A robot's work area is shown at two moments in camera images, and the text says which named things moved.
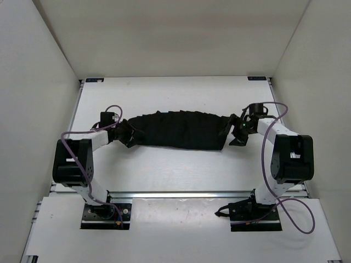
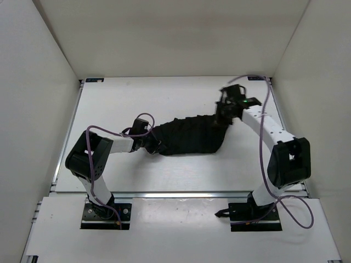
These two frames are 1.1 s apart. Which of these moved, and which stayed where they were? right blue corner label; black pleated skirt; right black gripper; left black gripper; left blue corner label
Moved: black pleated skirt; right black gripper; left black gripper
Stayed: right blue corner label; left blue corner label
